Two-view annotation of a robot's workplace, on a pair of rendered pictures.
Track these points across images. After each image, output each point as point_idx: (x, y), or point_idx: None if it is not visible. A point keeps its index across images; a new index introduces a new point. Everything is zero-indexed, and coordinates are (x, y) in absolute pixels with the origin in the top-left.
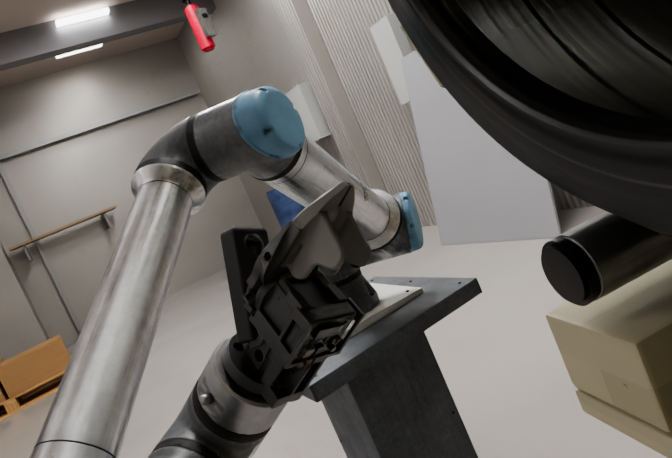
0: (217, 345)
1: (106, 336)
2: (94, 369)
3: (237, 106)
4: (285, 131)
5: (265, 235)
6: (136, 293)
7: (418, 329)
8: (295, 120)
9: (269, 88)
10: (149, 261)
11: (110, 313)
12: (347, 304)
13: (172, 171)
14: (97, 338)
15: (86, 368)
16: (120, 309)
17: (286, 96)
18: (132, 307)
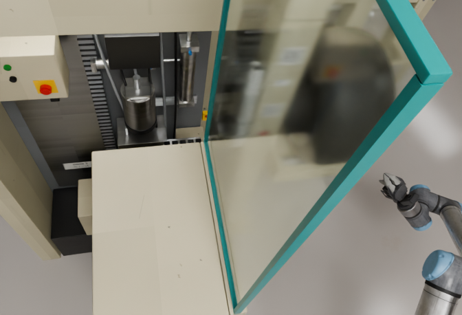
0: (416, 202)
1: (457, 221)
2: (454, 216)
3: (450, 253)
4: (427, 261)
5: (408, 199)
6: (458, 230)
7: None
8: (427, 271)
9: (439, 258)
10: (460, 238)
11: (460, 225)
12: (383, 188)
13: None
14: (459, 221)
15: (457, 216)
16: (458, 226)
17: (434, 270)
18: (456, 228)
